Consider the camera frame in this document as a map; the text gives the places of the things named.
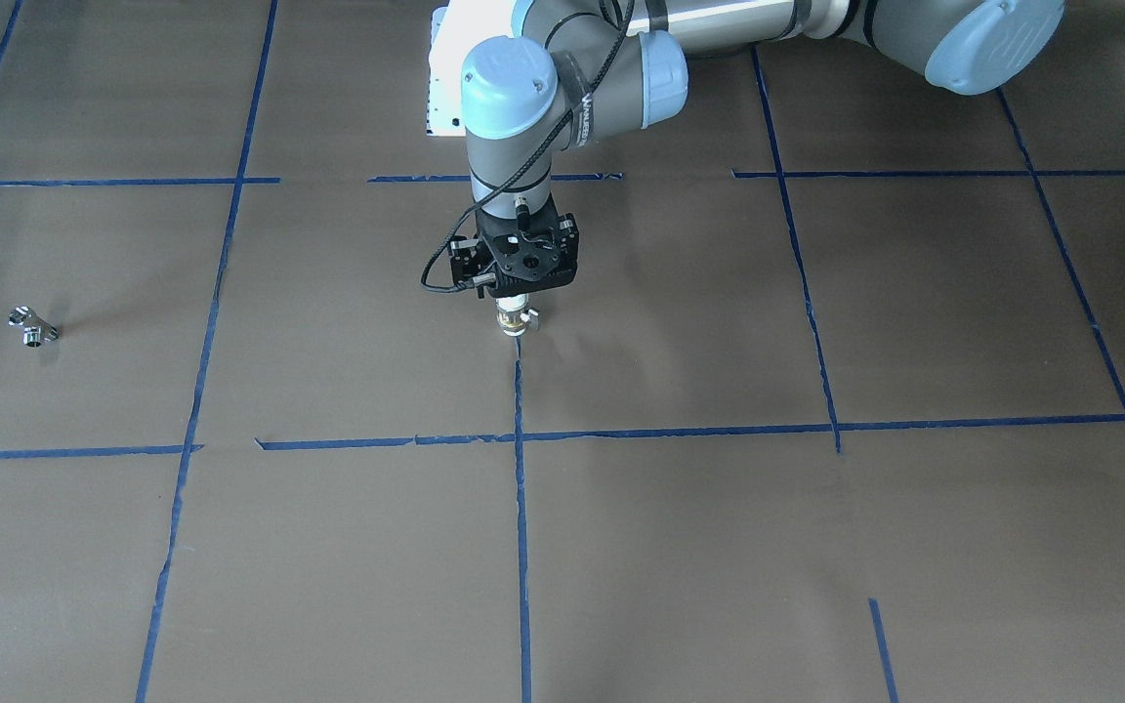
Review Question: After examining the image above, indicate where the white PPR brass valve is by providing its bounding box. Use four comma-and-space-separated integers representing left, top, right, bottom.
494, 294, 540, 337

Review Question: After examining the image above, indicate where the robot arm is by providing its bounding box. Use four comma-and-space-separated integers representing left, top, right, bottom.
447, 1, 1065, 219

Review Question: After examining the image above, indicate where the chrome tee pipe fitting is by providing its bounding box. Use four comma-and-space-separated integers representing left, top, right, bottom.
8, 306, 60, 349

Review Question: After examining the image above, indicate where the brown paper table cover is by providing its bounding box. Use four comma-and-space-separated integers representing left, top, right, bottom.
0, 1, 1125, 702

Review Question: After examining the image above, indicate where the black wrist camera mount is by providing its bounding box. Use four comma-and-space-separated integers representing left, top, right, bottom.
446, 209, 581, 298

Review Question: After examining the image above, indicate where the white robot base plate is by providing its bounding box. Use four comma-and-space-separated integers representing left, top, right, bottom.
426, 1, 514, 138

